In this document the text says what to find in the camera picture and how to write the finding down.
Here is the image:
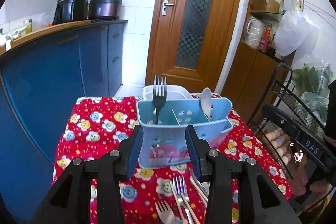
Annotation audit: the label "large steel fork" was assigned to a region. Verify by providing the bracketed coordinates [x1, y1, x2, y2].
[173, 176, 194, 223]

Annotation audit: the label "beige wooden chopstick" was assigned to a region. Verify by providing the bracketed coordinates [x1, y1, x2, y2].
[169, 180, 185, 224]

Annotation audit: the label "small steel fork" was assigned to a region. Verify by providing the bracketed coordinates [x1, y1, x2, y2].
[152, 76, 167, 124]

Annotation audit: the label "blue kitchen base cabinet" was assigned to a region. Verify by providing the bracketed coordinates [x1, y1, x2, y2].
[1, 20, 126, 222]

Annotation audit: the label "right hand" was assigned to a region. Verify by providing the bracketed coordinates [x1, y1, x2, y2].
[287, 149, 333, 198]

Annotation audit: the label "eggs in rack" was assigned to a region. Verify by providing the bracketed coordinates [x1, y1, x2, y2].
[265, 128, 291, 165]

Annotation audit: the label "red smiley flower tablecloth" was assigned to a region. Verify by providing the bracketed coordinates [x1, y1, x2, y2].
[53, 97, 292, 223]

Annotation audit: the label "light blue utensil box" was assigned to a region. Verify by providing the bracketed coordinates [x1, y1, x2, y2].
[137, 98, 233, 169]

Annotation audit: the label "white plastic bag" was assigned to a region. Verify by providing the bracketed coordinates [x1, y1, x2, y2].
[274, 10, 319, 57]

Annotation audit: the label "clear bag of goods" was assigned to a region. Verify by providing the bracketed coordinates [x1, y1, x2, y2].
[244, 16, 265, 50]

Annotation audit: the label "white plastic tub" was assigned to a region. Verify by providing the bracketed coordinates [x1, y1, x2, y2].
[142, 85, 193, 101]

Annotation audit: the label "wooden shelf cabinet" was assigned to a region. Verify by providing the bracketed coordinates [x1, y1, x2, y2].
[221, 0, 294, 123]

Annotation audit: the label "wooden door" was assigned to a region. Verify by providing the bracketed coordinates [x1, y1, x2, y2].
[145, 0, 240, 92]

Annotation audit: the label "dark rice cooker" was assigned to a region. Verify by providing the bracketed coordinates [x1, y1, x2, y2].
[88, 0, 122, 20]

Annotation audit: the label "black air fryer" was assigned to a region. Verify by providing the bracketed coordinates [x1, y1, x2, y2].
[52, 0, 88, 25]

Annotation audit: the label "black wire rack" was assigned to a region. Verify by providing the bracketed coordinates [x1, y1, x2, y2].
[247, 62, 336, 214]

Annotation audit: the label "steel door handle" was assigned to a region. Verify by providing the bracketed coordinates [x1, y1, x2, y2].
[161, 0, 174, 16]

